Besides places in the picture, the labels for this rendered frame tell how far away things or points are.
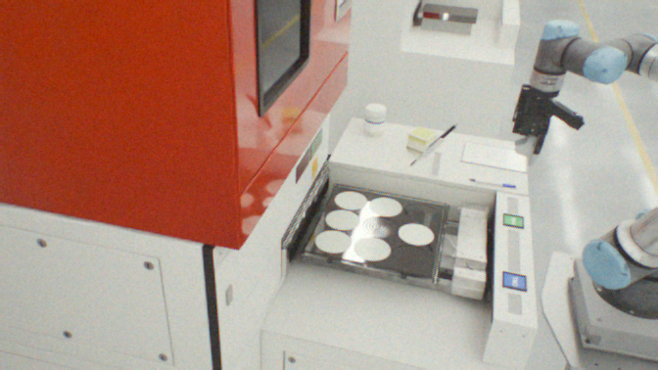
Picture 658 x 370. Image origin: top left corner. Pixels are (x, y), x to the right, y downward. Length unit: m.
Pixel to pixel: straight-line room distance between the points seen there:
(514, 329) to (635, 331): 0.32
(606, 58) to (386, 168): 0.74
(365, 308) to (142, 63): 0.87
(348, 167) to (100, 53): 1.04
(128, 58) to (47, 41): 0.13
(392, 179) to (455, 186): 0.20
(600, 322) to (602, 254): 0.21
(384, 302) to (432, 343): 0.17
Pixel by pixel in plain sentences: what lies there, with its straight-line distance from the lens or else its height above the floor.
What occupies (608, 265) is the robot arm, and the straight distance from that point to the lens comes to 1.40.
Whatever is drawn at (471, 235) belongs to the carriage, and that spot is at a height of 0.88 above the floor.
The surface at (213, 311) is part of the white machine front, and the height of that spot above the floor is 1.06.
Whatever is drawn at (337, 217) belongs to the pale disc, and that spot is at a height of 0.90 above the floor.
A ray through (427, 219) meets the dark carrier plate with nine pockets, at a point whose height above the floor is 0.90.
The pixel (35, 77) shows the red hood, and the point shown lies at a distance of 1.04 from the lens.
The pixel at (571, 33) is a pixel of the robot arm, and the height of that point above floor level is 1.50.
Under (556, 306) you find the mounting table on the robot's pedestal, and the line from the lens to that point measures 1.65.
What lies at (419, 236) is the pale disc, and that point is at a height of 0.90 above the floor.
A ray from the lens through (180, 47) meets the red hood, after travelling 0.87.
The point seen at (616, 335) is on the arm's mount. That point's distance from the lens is 1.55.
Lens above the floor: 1.86
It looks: 33 degrees down
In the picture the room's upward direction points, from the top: 3 degrees clockwise
